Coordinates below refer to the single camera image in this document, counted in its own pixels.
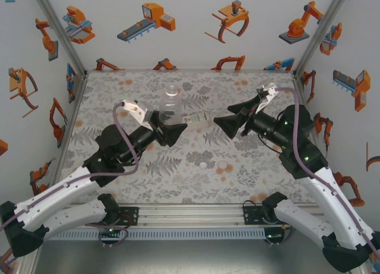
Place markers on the clear Pocari Sweat bottle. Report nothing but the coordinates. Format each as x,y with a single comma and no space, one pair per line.
169,107

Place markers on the blue white Pocari bottle cap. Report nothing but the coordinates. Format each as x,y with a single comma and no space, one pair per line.
221,164

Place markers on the plain white bottle cap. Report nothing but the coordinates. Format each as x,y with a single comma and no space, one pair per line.
203,165

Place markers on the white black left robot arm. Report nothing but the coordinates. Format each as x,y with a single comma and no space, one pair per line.
59,190

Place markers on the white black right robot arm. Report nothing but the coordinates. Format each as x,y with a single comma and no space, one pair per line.
326,193

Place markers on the controller board green LED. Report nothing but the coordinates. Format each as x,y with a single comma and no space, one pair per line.
273,234
110,231

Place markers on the aluminium side rail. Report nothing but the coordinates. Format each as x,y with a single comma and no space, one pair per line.
298,89
74,119

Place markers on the aluminium frame rail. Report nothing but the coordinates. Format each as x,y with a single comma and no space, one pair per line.
190,216

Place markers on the aluminium frame post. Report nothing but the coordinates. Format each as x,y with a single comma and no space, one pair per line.
59,33
320,33

